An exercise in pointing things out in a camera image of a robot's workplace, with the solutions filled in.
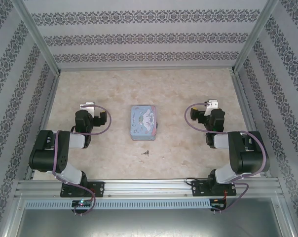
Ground blue cartoon tin box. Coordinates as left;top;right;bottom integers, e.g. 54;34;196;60
130;104;158;142

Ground left small circuit board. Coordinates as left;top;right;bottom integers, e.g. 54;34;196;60
72;199;93;208

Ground small circuit board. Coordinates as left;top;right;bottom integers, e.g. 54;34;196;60
211;202;227;211
72;199;93;208

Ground right small circuit board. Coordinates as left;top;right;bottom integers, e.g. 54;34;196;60
211;202;227;211

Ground grey metal sheet panel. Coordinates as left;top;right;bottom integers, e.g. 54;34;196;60
2;197;296;237

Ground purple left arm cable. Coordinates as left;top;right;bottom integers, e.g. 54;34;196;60
52;104;112;216

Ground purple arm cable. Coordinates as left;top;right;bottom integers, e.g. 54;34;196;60
185;103;267;213
52;104;112;216

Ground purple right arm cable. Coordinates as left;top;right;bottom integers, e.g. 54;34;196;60
185;103;267;213

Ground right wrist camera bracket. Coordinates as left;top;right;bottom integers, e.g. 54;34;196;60
204;99;219;117

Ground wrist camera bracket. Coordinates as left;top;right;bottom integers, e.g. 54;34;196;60
79;101;96;116
204;99;219;117

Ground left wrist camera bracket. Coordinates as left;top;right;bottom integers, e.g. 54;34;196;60
79;101;96;116

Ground aluminium side rail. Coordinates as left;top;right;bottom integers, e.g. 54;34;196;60
24;73;61;181
231;72;272;177

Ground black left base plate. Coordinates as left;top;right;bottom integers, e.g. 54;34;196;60
60;181;106;198

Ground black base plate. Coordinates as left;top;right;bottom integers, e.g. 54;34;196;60
60;181;106;198
191;180;237;198

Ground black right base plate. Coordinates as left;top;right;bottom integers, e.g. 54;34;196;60
191;180;237;198

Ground aluminium mounting rail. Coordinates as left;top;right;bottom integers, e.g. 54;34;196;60
14;179;281;198

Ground slotted grey cable duct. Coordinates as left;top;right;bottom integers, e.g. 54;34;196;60
24;199;212;209

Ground aluminium frame post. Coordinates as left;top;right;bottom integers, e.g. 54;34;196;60
11;0;61;75
230;0;279;74

